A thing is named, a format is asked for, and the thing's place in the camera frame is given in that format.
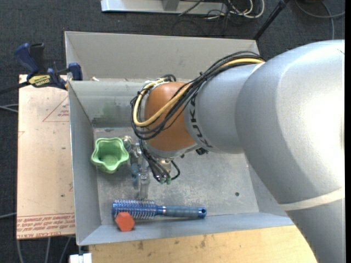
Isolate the blue hairbrush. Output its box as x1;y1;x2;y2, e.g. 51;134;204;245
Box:
111;199;207;220

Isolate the green star-shaped cup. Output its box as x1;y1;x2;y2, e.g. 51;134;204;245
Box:
90;137;130;174

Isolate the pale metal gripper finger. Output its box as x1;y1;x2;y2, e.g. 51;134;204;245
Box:
138;173;150;201
131;163;141;188

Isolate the grey metal bin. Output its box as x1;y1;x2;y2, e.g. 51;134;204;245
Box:
64;31;296;246

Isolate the brown cardboard board red print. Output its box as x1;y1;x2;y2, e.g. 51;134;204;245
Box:
16;74;76;240

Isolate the orange hexagonal block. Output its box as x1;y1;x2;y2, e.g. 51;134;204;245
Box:
114;211;136;232

